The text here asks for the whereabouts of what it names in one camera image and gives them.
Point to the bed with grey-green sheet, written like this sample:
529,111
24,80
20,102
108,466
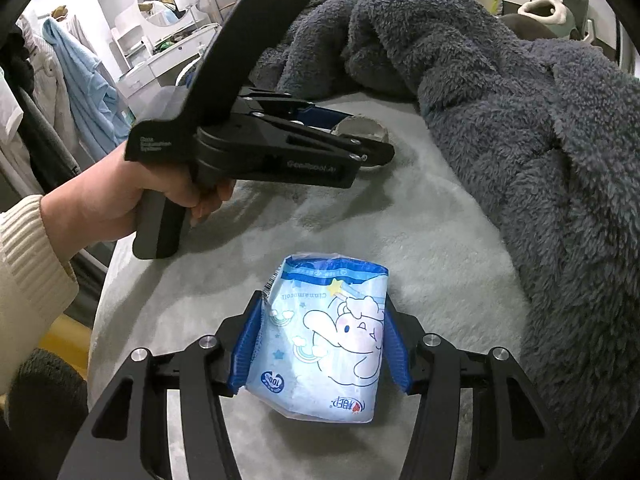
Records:
350,220

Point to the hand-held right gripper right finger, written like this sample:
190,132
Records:
397,355

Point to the dark office chair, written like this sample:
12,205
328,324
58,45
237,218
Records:
575,0

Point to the dark grey fluffy blanket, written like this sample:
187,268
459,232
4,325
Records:
500,110

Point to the brown tape roll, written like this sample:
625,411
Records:
362,127

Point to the cream and green pet bed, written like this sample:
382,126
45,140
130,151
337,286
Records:
542,10

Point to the person's left hand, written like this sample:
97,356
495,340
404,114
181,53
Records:
95,200

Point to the person's left forearm cream sleeve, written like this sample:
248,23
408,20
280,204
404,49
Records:
25,285

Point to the white hanging clothing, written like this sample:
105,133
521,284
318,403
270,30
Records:
42,70

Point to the person's leg in dark fleece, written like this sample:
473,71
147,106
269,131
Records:
40,410

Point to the white vanity desk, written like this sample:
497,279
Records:
150,60

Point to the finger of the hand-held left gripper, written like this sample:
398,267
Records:
340,147
312,115

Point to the hanging blue towel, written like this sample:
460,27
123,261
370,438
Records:
85,85

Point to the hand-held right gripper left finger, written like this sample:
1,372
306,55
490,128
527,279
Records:
242,360

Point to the blue cartoon tissue packet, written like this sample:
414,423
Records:
320,340

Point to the black hanging clothing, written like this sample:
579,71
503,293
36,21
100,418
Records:
35,145

